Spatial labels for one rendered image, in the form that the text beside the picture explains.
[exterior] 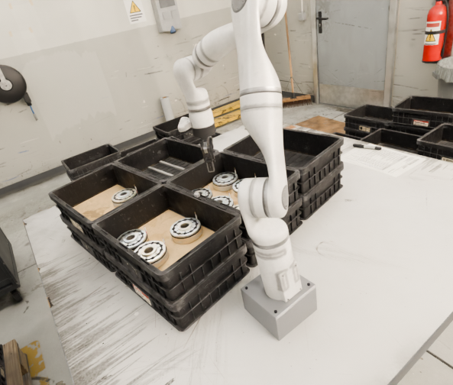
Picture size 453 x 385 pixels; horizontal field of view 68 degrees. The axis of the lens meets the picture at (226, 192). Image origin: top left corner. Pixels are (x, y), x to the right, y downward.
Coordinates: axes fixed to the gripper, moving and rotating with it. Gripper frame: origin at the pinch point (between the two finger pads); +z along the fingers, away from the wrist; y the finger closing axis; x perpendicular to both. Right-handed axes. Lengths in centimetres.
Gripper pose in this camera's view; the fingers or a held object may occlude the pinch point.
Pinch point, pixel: (211, 163)
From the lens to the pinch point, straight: 114.4
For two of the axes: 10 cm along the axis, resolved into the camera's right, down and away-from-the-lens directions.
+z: 1.7, 8.5, 5.0
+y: 0.0, -5.1, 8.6
